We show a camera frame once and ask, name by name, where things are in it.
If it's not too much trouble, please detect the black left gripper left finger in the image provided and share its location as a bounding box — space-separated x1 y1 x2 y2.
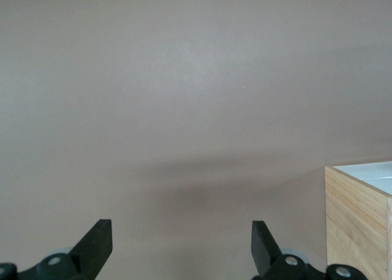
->
0 219 113 280

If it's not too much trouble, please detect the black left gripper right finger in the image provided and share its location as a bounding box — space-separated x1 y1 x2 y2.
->
251 221 367 280

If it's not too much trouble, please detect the light wooden drawer cabinet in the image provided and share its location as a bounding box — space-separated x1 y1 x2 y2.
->
324 161 392 280

